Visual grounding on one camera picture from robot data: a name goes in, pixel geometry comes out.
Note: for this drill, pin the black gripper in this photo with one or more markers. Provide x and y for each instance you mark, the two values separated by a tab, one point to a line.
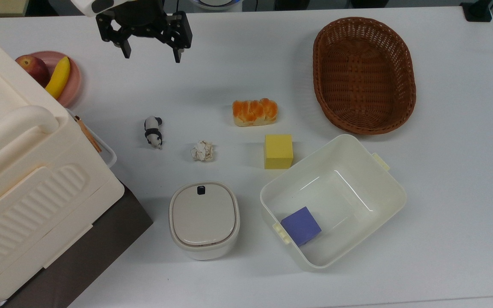
139	17

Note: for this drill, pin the orange glazed bread loaf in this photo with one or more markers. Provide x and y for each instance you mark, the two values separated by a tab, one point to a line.
255	112

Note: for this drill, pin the brown wicker basket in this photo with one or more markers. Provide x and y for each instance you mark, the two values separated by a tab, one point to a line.
362	72

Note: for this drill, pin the white and blue round base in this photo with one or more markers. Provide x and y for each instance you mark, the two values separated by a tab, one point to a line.
215	4

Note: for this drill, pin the pink plate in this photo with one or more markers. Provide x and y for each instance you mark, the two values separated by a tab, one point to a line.
74	83

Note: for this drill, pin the yellow banana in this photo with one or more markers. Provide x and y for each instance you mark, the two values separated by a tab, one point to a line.
59	77

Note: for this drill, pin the panda figurine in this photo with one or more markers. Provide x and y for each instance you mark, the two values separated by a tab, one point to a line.
153	132

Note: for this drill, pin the red apple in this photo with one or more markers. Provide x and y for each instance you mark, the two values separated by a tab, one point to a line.
34	68

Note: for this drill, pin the orange latch of storage box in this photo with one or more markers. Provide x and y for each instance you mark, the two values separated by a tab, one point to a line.
89	134

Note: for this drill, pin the crumpled white paper ball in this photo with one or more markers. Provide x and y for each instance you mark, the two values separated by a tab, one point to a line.
202	151

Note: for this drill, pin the yellow foam cube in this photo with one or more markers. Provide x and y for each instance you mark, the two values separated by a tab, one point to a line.
278	150

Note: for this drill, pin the small cream lidded trash can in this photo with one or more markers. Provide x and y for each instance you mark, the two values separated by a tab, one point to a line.
203	218

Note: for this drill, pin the purple foam cube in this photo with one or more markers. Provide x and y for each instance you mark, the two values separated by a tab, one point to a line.
301	226

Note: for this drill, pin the white plastic bin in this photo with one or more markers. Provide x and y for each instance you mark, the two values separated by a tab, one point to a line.
349	184

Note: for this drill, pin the black table clamp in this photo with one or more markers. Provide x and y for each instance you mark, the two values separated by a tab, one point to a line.
476	10

